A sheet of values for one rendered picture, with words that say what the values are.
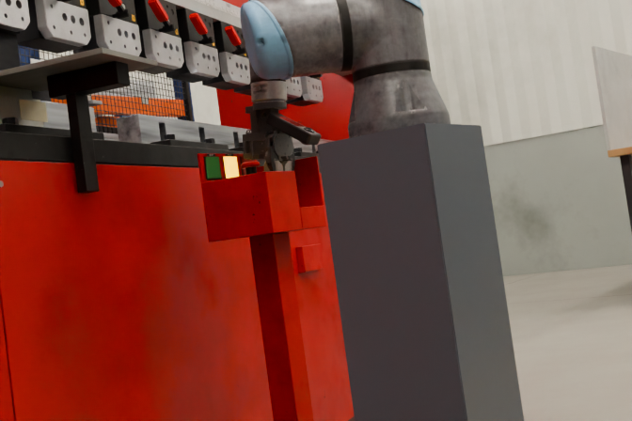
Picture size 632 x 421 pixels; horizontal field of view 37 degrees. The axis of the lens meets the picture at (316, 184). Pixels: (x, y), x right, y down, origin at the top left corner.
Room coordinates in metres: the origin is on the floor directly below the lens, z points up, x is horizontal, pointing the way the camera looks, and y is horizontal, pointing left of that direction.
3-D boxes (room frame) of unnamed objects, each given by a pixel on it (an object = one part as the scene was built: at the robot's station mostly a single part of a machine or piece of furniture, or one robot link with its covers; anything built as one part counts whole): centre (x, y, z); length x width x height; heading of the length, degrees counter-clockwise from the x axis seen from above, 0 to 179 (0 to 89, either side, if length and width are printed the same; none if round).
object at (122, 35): (2.08, 0.42, 1.18); 0.15 x 0.09 x 0.17; 160
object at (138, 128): (2.91, 0.11, 0.92); 1.68 x 0.06 x 0.10; 160
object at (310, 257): (2.63, 0.04, 0.59); 0.15 x 0.02 x 0.07; 160
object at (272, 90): (1.98, 0.07, 0.95); 0.08 x 0.08 x 0.05
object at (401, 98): (1.39, -0.13, 0.82); 0.15 x 0.15 x 0.10
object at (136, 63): (1.68, 0.41, 1.00); 0.26 x 0.18 x 0.01; 70
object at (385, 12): (1.39, -0.13, 0.94); 0.13 x 0.12 x 0.14; 96
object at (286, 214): (1.95, 0.11, 0.75); 0.20 x 0.16 x 0.18; 149
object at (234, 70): (2.64, 0.21, 1.18); 0.15 x 0.09 x 0.17; 160
